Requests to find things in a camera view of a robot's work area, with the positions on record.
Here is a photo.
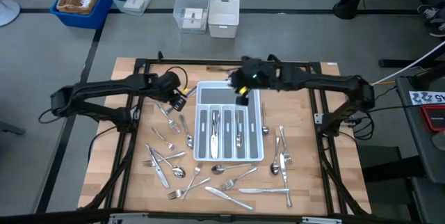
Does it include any white printed label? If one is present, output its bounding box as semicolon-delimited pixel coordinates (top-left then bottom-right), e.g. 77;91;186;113
409;90;445;106

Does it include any silver mounting plate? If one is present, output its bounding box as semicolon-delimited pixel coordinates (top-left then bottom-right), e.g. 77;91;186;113
300;216;343;224
108;212;149;224

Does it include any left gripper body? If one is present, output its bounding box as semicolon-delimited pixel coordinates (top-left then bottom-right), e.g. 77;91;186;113
155;72;184;99

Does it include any black cable bundle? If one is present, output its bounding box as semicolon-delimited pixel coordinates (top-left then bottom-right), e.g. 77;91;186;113
353;111;375;141

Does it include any white cable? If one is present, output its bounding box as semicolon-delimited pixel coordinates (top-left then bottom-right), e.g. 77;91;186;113
370;40;445;87

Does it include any black foot bar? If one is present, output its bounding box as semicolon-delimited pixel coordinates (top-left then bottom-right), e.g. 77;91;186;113
378;58;445;69

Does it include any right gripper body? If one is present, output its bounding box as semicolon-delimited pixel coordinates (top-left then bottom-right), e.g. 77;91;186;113
228;57;279;95

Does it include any white plastic storage bin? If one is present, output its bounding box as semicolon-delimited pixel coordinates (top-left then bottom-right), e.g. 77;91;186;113
207;0;241;40

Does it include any person's shoe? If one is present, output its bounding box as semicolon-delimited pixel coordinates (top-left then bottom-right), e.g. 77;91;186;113
423;17;445;38
416;3;445;21

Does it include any silver metal spoon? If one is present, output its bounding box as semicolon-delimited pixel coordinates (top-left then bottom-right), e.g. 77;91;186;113
261;102;270;136
235;110;243;149
211;162;253;175
270;136;282;177
178;113;195;150
150;147;186;179

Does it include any white plastic cutlery tray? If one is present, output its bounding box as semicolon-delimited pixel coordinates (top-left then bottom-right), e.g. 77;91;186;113
193;80;265;163

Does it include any grey round disc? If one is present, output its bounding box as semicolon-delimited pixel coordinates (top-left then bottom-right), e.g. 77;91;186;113
432;129;445;152

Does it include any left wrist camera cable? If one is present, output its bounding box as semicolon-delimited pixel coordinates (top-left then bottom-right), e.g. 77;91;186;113
164;65;189;90

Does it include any black desk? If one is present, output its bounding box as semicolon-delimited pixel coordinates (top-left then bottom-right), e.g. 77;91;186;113
395;67;445;185

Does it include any blue plastic crate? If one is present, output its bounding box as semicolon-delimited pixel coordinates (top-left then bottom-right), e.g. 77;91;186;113
49;0;114;31

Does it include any grey furniture leg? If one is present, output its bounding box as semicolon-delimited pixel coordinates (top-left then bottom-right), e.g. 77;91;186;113
0;120;27;136

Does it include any silver metal fork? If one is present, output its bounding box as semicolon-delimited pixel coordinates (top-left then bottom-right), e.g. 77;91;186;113
151;127;178;152
142;151;187;168
219;166;259;191
278;125;293;166
181;161;204;201
167;177;212;201
154;102;182;136

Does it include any grey round stand base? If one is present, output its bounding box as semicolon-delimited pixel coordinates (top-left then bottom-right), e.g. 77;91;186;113
0;0;22;28

